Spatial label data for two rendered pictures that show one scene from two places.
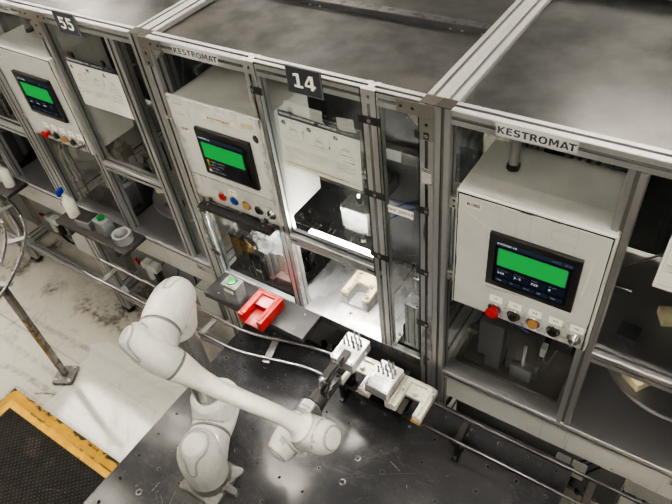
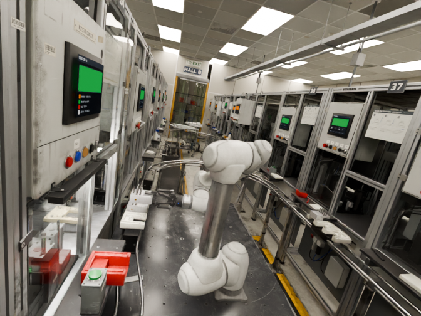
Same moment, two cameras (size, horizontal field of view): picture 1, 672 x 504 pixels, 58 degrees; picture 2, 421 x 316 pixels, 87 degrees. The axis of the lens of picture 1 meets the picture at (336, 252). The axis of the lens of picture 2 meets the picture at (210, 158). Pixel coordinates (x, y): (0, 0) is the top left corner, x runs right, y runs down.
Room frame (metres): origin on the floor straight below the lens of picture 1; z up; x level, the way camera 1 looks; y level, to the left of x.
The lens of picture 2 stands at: (2.07, 1.08, 1.65)
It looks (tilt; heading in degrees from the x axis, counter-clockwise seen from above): 13 degrees down; 219
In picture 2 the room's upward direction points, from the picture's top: 11 degrees clockwise
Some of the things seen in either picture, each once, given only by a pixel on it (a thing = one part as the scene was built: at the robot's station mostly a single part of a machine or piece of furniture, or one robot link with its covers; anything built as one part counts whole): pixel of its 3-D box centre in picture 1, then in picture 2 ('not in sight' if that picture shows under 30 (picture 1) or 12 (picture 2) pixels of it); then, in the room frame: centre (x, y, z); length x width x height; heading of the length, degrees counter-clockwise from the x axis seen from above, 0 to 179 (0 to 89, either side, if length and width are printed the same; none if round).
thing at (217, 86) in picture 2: not in sight; (257, 113); (-6.68, -3.98, 1.65); 4.64 x 0.08 x 3.30; 141
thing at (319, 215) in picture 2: not in sight; (320, 214); (0.03, 0.73, 0.92); 0.13 x 0.10 x 0.09; 141
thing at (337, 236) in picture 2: not in sight; (326, 229); (0.11, 0.82, 0.84); 0.37 x 0.14 x 0.10; 51
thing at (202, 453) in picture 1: (201, 455); (232, 263); (1.11, 0.59, 0.85); 0.18 x 0.16 x 0.22; 166
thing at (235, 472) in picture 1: (214, 478); (227, 281); (1.09, 0.57, 0.71); 0.22 x 0.18 x 0.06; 51
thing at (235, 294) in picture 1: (236, 289); (91, 289); (1.79, 0.45, 0.97); 0.08 x 0.08 x 0.12; 51
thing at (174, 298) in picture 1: (197, 362); (212, 221); (1.31, 0.54, 1.14); 0.22 x 0.16 x 0.77; 166
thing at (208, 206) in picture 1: (235, 214); (83, 172); (1.81, 0.36, 1.37); 0.36 x 0.04 x 0.04; 51
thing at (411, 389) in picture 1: (385, 389); (136, 214); (1.28, -0.11, 0.84); 0.36 x 0.14 x 0.10; 51
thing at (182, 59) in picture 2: not in sight; (193, 67); (-4.29, -5.92, 2.96); 1.23 x 0.08 x 0.68; 141
